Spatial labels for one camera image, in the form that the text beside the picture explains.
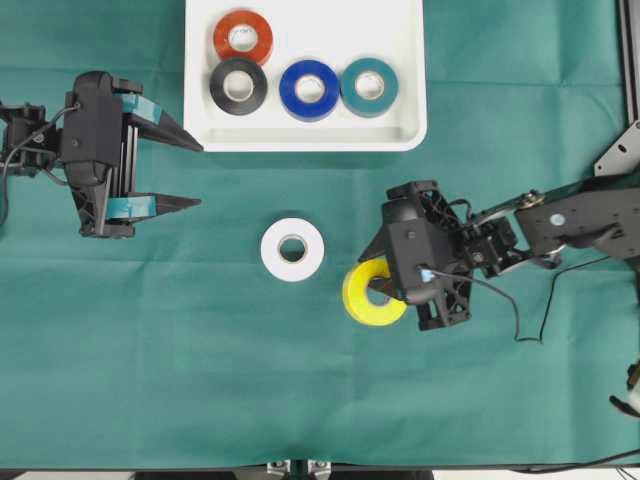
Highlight white plastic tray case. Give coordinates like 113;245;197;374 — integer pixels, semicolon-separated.
183;1;428;152

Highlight red tape roll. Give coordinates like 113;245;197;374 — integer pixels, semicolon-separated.
213;9;274;65

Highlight green tape roll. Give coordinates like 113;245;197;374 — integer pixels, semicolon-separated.
340;57;399;118

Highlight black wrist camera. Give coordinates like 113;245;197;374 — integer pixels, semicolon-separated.
382;181;447;305
61;71;123;187

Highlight white black object right edge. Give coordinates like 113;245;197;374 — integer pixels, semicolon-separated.
609;362;640;419

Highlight white tape roll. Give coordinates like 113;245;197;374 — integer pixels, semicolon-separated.
260;218;325;282

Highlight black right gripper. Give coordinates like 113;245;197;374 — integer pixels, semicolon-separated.
358;193;525;331

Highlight yellow tape roll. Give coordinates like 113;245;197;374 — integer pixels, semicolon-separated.
342;258;407;327

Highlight blue tape roll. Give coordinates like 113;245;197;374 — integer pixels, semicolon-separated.
279;59;340;122

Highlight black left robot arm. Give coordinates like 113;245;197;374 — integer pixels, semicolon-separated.
1;71;203;239

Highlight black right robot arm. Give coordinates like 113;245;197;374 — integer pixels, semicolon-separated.
359;173;639;330

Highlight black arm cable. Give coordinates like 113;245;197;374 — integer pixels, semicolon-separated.
424;254;614;344
0;102;82;226

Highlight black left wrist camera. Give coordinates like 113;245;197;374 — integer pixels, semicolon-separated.
61;71;123;187

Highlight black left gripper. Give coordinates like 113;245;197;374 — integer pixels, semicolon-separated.
59;79;204;238

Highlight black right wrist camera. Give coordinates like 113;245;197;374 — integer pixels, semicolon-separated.
382;181;447;305

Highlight aluminium frame rail right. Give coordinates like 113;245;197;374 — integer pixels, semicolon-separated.
593;0;639;176

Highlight metal bracket bottom edge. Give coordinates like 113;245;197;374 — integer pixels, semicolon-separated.
266;459;332;480

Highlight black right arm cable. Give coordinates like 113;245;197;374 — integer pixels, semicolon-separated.
424;254;614;344

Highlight black tape roll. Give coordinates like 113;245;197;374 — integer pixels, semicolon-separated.
209;57;268;116

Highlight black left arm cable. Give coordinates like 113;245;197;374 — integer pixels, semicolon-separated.
0;102;82;226

